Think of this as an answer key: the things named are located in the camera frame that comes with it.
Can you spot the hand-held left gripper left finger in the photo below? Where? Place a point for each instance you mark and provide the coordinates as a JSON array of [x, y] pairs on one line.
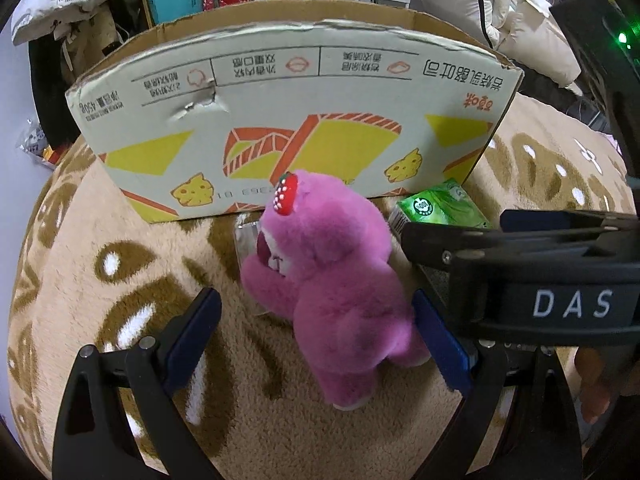
[[195, 340]]

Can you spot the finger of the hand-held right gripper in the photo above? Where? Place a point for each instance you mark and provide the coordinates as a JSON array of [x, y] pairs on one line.
[[560, 220], [450, 242]]

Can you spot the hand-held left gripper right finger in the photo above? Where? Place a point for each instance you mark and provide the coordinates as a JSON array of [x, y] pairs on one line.
[[442, 340]]

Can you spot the green tissue pack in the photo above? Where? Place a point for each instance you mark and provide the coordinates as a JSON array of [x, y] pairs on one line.
[[440, 207]]

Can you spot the pink plush bear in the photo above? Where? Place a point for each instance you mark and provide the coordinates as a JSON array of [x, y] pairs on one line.
[[340, 280]]

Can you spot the printed cardboard box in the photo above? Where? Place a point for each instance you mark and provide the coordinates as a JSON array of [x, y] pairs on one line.
[[300, 125]]

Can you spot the person's right hand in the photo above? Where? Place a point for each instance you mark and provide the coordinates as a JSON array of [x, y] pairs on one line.
[[592, 385]]

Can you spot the clear plastic wrapper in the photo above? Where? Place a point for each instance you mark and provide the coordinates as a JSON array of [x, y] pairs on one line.
[[247, 240]]

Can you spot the clear plastic bag of toys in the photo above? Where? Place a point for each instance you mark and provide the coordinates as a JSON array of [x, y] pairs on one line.
[[37, 145]]

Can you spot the black hanging coat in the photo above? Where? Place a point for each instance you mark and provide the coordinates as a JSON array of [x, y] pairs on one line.
[[50, 90]]

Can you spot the beige hanging garment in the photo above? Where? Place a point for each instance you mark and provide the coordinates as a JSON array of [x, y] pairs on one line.
[[92, 45]]

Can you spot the white puffer jacket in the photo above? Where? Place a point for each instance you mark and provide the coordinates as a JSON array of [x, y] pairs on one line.
[[60, 5]]

